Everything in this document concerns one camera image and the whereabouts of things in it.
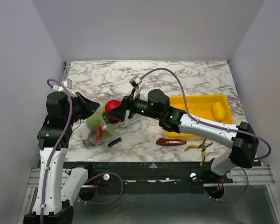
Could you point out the green grape bunch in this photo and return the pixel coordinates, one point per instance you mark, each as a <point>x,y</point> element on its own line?
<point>108,134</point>

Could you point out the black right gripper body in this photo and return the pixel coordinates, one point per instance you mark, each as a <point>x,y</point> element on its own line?
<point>126,106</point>

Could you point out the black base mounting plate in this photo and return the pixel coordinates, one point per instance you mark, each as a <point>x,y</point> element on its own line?
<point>148,177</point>

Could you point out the yellow handled pliers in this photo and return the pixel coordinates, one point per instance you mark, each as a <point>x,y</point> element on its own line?
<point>203,147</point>

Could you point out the red utility knife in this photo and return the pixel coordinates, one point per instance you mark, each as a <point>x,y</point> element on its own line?
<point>170,142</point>

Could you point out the green cabbage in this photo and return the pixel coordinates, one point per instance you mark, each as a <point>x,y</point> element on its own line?
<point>93,121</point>

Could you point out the yellow plastic tray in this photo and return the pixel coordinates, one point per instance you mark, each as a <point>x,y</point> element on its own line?
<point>201,106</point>

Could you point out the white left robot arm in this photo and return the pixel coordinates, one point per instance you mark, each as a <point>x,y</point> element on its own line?
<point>54,201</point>

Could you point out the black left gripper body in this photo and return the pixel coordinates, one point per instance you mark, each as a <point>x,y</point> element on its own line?
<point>76,112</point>

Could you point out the red chili pepper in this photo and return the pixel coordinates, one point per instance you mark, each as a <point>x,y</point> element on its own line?
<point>99,133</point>

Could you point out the clear plastic screw box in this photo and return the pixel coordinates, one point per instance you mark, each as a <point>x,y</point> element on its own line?
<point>131,121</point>

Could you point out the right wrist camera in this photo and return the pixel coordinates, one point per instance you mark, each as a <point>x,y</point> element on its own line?
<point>137,85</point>

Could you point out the clear zip top bag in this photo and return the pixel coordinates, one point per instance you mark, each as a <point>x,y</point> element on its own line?
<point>88,137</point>

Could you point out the yellow lemon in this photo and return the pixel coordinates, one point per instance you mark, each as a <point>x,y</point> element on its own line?
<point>219,111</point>

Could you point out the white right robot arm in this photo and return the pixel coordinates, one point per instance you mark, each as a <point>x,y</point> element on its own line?
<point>241,140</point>

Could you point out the black ic chip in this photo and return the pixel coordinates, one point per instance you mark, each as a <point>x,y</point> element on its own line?
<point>114,142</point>

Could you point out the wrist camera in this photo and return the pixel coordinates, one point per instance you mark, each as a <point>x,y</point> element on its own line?
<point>137,85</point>
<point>67,83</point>

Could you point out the red tomato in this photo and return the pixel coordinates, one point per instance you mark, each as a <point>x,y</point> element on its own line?
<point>108,107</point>

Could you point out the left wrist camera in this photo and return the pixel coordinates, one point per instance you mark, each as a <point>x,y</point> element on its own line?
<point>67,83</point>

